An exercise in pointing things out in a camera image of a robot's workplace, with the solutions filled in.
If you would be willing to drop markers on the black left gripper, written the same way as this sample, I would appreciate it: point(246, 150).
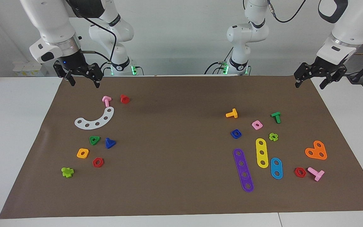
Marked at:
point(321, 67)

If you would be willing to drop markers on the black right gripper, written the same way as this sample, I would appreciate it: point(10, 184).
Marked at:
point(72, 61)

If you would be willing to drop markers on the blue plastic screw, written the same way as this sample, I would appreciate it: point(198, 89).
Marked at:
point(109, 144)

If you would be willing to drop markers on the blue square plastic nut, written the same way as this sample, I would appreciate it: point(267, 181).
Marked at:
point(233, 136)

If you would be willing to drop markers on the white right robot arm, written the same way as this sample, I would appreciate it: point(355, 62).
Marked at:
point(52, 22)

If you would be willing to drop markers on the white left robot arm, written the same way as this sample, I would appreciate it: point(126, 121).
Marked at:
point(351, 28)

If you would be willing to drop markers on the pink plastic screw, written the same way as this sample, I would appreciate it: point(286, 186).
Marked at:
point(317, 174)
point(106, 100)

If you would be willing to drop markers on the red plastic screw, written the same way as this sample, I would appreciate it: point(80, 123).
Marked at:
point(124, 99)

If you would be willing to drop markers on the green triangular plastic nut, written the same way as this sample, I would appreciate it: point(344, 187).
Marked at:
point(97, 138)

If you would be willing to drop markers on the lime green cross nut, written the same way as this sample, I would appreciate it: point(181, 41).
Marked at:
point(270, 136)

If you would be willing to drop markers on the pink square plastic nut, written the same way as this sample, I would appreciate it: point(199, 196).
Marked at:
point(253, 124)

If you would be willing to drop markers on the orange square plastic nut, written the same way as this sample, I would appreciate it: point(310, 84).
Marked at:
point(79, 154)

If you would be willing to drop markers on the red hexagonal plastic nut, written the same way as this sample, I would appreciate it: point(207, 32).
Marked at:
point(296, 174)
point(94, 162)

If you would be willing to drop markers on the orange plastic screw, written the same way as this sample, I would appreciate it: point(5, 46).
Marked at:
point(233, 114)

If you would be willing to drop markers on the lime green plastic screw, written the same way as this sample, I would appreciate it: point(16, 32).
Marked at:
point(66, 172)

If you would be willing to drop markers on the white curved perforated plate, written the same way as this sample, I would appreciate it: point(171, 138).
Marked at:
point(92, 125)

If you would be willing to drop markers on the white boxes stack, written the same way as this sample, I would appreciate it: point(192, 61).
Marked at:
point(27, 69)

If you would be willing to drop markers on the orange heart-shaped plate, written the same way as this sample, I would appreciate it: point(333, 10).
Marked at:
point(317, 151)

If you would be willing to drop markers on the yellow three-hole plate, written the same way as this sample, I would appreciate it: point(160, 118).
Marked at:
point(262, 148)

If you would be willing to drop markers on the blue two-hole plate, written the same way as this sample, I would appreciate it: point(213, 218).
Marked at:
point(276, 168)

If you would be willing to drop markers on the brown table mat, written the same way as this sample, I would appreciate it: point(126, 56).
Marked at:
point(175, 142)

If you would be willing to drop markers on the purple four-hole plate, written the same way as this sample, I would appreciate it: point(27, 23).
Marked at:
point(243, 168)

